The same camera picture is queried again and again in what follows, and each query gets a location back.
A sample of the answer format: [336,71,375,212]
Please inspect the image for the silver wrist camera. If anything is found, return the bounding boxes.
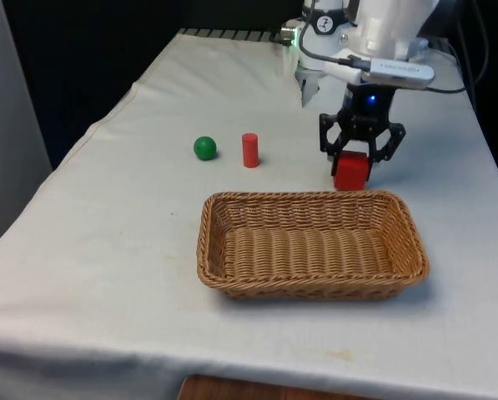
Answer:
[359,57,436,90]

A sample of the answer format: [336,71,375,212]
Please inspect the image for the red cylinder block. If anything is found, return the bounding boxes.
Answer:
[241,132,261,169]

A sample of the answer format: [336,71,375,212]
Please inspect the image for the brown wicker basket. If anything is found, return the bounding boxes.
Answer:
[196,190,431,303]

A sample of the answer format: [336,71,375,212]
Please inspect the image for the grey cabinet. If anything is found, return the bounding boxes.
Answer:
[0,0,54,260]

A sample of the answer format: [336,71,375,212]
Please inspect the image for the green ball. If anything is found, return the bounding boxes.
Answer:
[193,135,219,162]

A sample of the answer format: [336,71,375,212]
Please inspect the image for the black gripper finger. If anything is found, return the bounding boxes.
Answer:
[318,112,353,168]
[365,120,407,166]

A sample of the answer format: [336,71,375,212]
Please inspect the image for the black cable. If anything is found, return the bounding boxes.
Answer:
[298,0,373,70]
[423,0,491,94]

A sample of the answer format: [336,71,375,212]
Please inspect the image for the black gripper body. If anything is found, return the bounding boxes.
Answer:
[339,82,396,131]

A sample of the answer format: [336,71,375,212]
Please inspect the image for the red cube block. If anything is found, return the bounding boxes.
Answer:
[333,150,371,192]

